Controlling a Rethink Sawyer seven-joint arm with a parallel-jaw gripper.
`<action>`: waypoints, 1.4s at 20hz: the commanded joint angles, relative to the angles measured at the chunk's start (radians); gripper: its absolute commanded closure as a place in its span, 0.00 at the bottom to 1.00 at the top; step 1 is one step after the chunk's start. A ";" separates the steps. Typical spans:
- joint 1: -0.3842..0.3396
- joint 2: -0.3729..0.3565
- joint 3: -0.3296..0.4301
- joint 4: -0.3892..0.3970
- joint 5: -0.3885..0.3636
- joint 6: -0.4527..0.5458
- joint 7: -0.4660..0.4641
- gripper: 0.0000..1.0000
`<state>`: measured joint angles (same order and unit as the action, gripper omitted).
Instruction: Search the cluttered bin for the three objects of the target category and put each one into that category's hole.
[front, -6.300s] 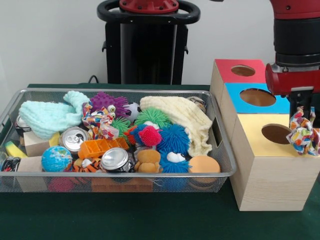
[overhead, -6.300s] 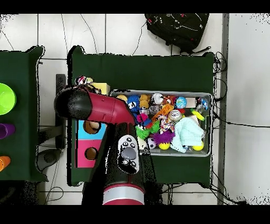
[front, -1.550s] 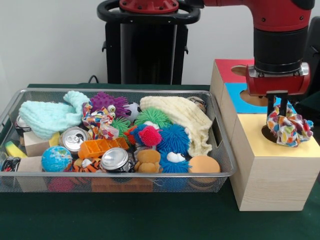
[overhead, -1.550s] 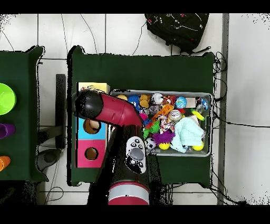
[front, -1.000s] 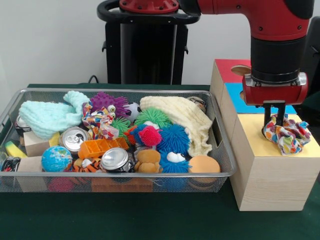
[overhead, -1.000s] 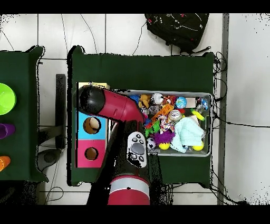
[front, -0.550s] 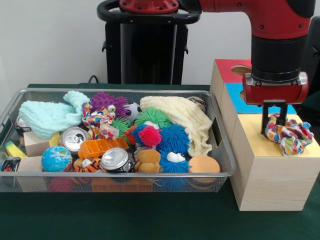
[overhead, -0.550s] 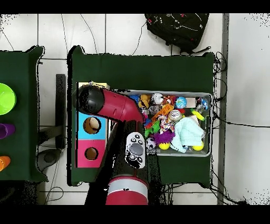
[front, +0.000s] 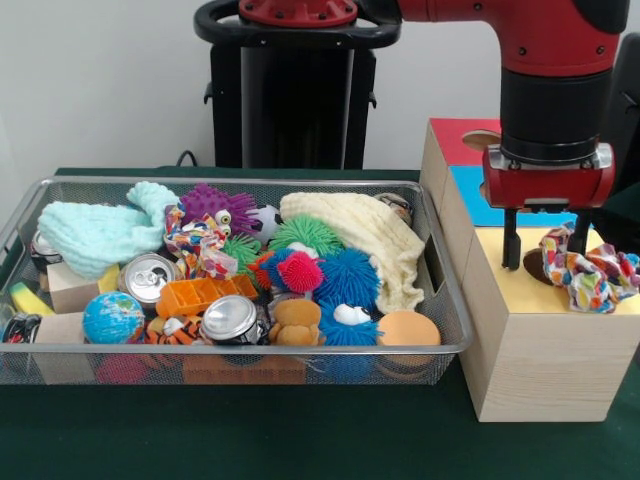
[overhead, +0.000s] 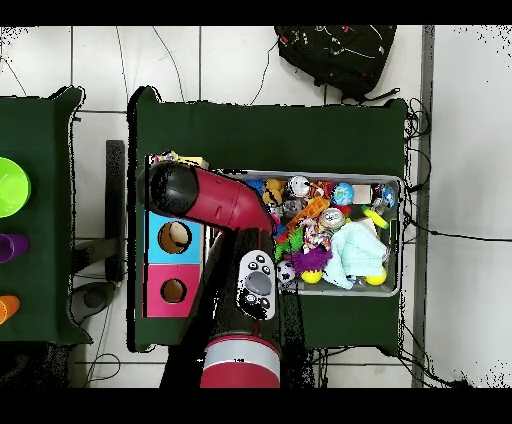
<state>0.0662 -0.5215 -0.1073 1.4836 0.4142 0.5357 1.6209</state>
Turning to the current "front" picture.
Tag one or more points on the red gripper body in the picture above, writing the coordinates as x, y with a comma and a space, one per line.
550, 187

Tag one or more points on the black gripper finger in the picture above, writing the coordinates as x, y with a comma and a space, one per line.
512, 240
580, 232

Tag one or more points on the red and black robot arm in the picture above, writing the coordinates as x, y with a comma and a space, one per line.
550, 100

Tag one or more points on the wooden box with three holes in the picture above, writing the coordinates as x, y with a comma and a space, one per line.
550, 360

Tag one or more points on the silver mesh bin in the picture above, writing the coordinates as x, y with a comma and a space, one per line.
350, 372

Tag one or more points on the dark green cloth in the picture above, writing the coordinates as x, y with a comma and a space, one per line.
250, 435
625, 215

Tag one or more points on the cream cloth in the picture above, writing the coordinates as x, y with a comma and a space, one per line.
370, 230

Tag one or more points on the blue spiky ball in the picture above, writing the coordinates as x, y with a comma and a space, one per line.
350, 272

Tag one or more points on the pink spiky ball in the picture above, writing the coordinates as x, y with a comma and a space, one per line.
300, 270

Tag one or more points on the orange plush toy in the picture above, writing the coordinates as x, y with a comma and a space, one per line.
297, 320

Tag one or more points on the small soccer ball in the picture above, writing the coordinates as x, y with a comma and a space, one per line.
267, 220

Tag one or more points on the silver drink can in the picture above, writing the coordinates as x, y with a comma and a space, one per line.
145, 280
230, 320

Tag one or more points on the purple spiky ball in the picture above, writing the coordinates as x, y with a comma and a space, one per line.
220, 202

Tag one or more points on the orange plastic crate toy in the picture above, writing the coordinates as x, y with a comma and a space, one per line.
200, 295

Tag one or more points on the blue globe ball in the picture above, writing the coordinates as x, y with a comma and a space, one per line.
112, 317

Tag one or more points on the mint green cloth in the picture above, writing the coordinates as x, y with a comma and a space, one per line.
95, 235

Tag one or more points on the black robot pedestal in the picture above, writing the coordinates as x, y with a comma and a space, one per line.
300, 100

